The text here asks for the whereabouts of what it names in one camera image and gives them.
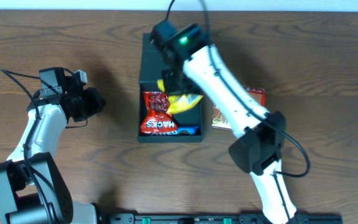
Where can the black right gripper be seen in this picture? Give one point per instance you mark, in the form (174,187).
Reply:
(171,80)

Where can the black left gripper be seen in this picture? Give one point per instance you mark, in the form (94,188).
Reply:
(92,101)

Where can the yellow candy bag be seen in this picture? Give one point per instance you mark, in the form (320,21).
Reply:
(174,104)

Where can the black gift box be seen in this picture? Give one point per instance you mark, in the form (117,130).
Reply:
(151,67)

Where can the red Hacks candy bag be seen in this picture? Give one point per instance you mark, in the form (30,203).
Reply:
(157,119)

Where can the blue Oreo cookie pack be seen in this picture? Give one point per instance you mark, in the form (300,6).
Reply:
(181,131)

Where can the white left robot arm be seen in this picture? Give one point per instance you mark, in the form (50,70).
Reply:
(32,189)

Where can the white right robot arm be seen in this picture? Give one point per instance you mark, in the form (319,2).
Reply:
(196,64)

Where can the brown Pocky box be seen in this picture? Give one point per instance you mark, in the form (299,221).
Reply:
(219,121)

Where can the red snack box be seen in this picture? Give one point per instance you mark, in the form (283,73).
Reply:
(258,94)

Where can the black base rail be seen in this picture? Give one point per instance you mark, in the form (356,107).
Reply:
(245,218)

